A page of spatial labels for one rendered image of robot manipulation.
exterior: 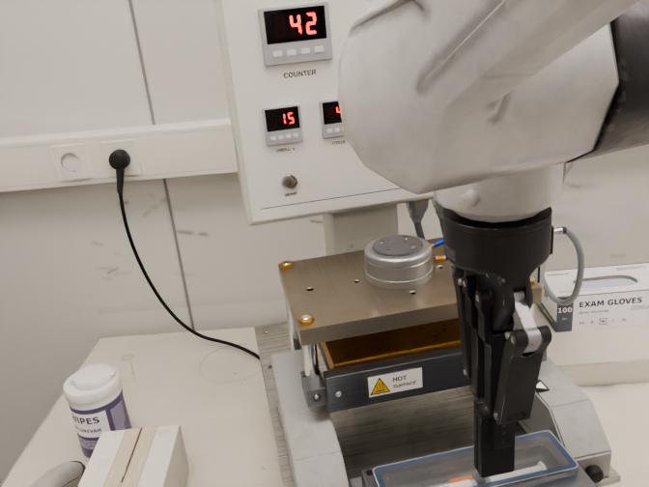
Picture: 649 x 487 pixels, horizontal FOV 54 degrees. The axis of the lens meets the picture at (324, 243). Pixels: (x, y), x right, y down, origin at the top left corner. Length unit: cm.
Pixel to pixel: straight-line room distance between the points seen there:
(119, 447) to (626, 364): 84
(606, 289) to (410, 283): 63
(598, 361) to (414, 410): 46
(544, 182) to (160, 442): 73
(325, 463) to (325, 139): 39
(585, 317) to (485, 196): 87
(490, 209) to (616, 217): 104
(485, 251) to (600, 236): 103
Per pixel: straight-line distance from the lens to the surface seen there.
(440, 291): 72
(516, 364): 47
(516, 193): 42
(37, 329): 160
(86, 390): 107
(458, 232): 45
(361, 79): 30
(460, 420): 82
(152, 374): 133
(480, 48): 24
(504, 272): 45
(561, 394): 75
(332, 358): 70
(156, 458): 97
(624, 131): 34
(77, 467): 110
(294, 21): 79
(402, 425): 81
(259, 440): 110
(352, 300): 71
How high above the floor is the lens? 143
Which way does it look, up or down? 22 degrees down
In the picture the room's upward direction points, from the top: 6 degrees counter-clockwise
